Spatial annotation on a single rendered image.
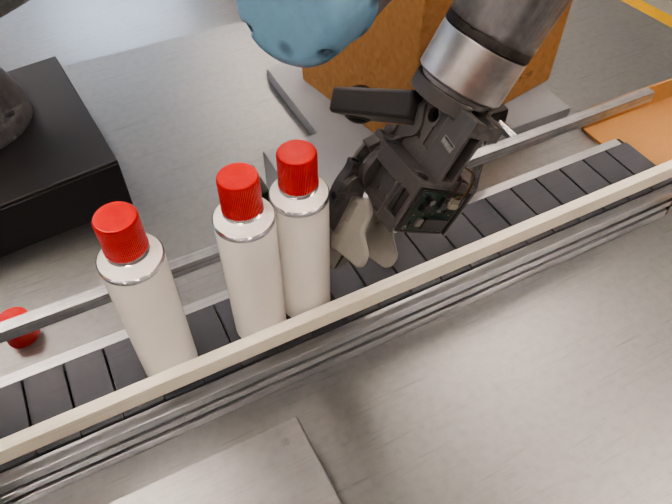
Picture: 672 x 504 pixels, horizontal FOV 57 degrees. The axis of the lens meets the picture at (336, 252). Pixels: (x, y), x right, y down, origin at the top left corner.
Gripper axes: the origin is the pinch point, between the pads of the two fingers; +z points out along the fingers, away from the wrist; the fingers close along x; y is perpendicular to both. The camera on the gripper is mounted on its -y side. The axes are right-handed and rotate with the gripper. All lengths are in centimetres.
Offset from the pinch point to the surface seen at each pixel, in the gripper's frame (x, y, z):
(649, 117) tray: 55, -10, -20
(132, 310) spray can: -20.6, 3.3, 3.8
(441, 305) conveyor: 12.6, 6.0, 2.1
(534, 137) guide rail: 21.8, -2.9, -15.5
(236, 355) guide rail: -9.9, 5.0, 8.6
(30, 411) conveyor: -24.5, 0.1, 20.5
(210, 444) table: -10.2, 8.2, 18.0
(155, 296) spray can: -19.3, 3.6, 2.0
